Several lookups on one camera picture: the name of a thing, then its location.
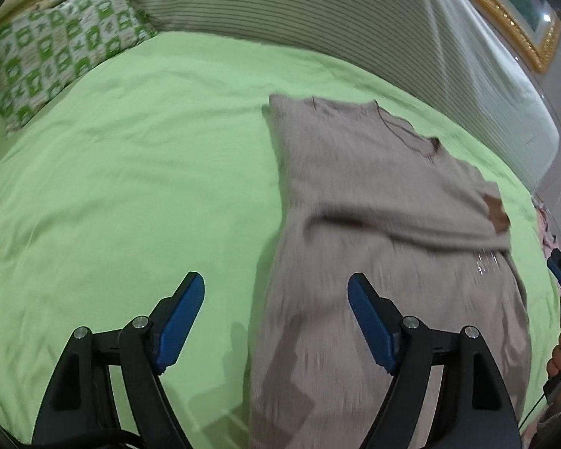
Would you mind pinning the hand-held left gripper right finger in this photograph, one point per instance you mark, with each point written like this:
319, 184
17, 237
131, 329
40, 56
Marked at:
371, 322

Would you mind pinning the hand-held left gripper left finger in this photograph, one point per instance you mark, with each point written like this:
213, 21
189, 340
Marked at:
180, 322

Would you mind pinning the grey knit sweater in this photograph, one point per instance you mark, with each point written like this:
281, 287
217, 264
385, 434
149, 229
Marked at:
355, 206

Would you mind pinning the pink cloth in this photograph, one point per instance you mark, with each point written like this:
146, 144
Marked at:
544, 224

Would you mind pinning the green bed sheet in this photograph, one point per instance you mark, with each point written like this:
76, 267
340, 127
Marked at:
121, 173

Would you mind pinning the gold framed flower picture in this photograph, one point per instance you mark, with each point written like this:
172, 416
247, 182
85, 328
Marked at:
509, 18

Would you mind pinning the green checked pillow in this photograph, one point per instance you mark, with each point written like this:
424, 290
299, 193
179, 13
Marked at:
51, 51

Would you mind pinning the striped padded headboard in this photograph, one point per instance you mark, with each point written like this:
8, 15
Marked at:
308, 4

